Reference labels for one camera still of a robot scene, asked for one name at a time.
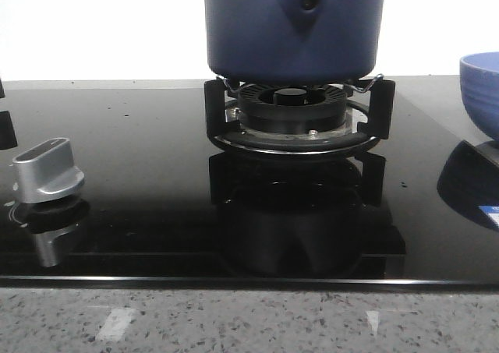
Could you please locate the blue cooking pot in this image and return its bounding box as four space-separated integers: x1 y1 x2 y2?
204 0 384 85

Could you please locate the blue ceramic bowl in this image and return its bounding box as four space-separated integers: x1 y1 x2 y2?
459 51 498 142

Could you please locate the black pot support grate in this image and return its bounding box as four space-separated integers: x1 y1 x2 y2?
203 74 395 158

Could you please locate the black left pot support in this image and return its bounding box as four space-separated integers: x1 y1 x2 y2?
0 79 19 150

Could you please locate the black gas burner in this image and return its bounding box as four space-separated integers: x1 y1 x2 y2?
237 84 347 134

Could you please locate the black glass cooktop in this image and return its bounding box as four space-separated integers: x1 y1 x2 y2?
1 76 498 291

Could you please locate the silver stove knob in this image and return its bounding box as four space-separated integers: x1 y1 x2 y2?
12 137 85 204

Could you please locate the blue label sticker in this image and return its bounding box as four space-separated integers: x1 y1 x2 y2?
479 206 499 227

